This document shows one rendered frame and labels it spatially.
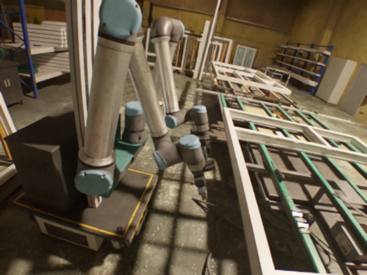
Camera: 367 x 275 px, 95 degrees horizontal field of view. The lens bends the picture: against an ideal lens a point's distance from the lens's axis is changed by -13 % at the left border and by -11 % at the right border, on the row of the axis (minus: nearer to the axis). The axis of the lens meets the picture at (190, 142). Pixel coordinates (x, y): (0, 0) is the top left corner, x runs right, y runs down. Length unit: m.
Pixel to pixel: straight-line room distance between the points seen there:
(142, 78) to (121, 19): 0.27
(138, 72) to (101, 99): 0.20
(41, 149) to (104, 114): 0.62
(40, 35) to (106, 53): 4.41
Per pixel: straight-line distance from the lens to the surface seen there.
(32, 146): 1.28
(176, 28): 1.30
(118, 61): 0.65
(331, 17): 13.56
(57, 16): 10.92
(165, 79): 1.17
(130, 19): 0.62
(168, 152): 0.83
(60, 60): 5.02
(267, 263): 0.70
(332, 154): 1.84
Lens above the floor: 1.48
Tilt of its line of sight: 30 degrees down
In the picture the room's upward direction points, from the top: 12 degrees clockwise
